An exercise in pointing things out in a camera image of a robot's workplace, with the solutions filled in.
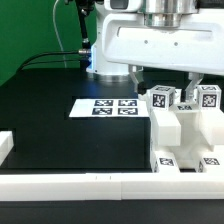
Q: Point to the white front fence rail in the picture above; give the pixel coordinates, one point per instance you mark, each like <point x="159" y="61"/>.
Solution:
<point x="110" y="186"/>

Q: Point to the white flat back plate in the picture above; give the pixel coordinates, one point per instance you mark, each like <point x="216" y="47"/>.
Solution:
<point x="108" y="108"/>

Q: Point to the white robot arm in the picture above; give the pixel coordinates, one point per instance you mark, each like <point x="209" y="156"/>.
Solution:
<point x="156" y="14"/>

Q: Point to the white chair seat piece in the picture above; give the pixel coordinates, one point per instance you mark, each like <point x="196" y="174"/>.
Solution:
<point x="183" y="152"/>

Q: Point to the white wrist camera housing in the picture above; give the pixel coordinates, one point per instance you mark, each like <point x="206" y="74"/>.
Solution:
<point x="123" y="5"/>

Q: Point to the white left fence rail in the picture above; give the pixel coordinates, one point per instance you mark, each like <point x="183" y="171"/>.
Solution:
<point x="6" y="144"/>

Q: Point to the white fence rail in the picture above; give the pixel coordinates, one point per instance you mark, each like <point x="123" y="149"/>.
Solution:
<point x="6" y="144"/>
<point x="110" y="186"/>

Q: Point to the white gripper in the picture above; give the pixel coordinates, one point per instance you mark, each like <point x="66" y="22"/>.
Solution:
<point x="197" y="45"/>

